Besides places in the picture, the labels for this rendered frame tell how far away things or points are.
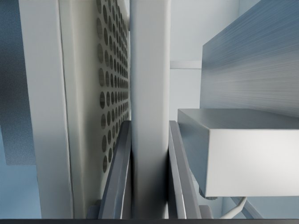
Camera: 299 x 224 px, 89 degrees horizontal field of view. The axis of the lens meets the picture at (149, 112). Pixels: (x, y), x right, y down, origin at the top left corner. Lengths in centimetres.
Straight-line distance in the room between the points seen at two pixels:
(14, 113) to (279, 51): 52
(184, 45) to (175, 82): 81
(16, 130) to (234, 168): 34
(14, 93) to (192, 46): 356
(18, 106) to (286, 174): 42
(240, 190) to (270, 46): 33
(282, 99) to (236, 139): 20
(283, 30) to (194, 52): 329
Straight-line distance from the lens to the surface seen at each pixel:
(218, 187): 27
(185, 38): 372
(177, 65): 128
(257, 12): 54
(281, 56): 44
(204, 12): 399
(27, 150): 33
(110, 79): 17
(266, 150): 28
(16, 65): 31
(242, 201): 32
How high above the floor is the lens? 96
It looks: 1 degrees up
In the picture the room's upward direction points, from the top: 90 degrees clockwise
